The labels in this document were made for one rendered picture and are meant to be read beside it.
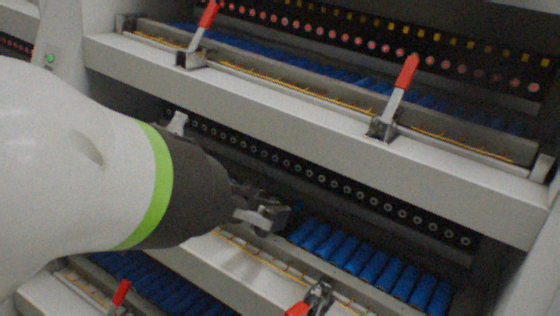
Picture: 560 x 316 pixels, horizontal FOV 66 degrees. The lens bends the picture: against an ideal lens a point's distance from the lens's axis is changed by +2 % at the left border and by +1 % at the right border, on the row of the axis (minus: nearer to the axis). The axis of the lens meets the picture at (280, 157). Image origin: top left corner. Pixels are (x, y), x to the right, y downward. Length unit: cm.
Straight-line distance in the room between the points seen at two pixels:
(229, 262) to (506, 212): 30
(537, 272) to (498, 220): 5
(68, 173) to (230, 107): 32
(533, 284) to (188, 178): 30
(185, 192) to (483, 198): 26
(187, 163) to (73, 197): 10
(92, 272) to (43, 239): 54
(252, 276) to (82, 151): 32
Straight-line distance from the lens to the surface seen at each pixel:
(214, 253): 54
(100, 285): 76
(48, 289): 79
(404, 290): 53
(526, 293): 43
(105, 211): 25
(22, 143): 21
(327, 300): 49
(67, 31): 72
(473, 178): 43
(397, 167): 43
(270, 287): 51
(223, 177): 36
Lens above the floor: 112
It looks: 8 degrees down
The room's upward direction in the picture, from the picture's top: 20 degrees clockwise
